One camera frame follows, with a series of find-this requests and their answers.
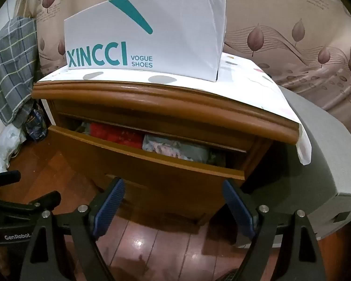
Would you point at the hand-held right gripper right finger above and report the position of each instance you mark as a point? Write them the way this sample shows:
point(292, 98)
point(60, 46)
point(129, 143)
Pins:
point(237, 207)

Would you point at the white shoe box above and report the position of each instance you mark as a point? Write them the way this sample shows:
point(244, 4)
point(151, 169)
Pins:
point(163, 35)

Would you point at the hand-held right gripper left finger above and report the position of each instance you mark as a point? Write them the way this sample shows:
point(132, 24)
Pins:
point(111, 207)

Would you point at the pale floral underwear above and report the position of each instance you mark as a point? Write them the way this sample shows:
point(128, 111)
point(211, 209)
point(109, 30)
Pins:
point(161, 146)

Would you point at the beige leaf printed cloth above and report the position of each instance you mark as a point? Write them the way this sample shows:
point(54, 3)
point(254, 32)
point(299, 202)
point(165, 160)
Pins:
point(280, 20)

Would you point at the red underwear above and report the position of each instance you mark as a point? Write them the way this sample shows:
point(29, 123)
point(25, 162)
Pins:
point(117, 136)

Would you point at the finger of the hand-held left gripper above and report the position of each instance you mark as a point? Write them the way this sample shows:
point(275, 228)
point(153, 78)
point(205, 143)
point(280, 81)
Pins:
point(26, 206)
point(3, 178)

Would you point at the grey plaid cloth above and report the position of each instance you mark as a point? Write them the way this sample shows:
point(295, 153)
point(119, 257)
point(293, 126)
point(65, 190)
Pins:
point(11, 64)

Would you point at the dark blue package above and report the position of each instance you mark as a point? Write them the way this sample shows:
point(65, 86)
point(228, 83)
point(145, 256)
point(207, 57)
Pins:
point(35, 123)

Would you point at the white plastic bag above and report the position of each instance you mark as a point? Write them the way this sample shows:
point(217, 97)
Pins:
point(0, 146)

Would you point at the wooden nightstand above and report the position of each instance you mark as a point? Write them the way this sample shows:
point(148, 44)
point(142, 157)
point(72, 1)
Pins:
point(163, 105)

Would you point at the white dotted cover sheet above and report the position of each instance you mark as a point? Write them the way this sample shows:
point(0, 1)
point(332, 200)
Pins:
point(251, 85)

